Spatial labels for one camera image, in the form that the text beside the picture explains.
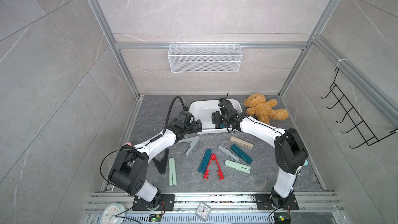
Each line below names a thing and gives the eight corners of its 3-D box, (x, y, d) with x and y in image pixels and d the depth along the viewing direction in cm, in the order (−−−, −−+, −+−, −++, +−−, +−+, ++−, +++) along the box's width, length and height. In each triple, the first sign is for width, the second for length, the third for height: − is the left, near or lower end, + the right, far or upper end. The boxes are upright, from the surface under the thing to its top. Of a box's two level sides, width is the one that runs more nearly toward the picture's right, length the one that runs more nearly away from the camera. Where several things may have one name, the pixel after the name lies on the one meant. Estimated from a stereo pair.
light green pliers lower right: (224, 167, 86) (224, 165, 84) (225, 160, 89) (226, 158, 86) (249, 174, 84) (250, 173, 81) (249, 167, 86) (251, 165, 84)
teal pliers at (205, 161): (197, 171, 85) (197, 170, 83) (206, 149, 93) (206, 147, 91) (205, 174, 84) (205, 173, 82) (213, 152, 92) (213, 150, 90)
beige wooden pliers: (228, 141, 97) (229, 138, 94) (230, 137, 99) (231, 134, 96) (250, 151, 93) (252, 148, 90) (252, 146, 95) (253, 143, 92)
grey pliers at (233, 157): (217, 148, 93) (218, 146, 91) (220, 145, 95) (220, 143, 92) (235, 164, 87) (236, 161, 85) (238, 160, 89) (239, 158, 86)
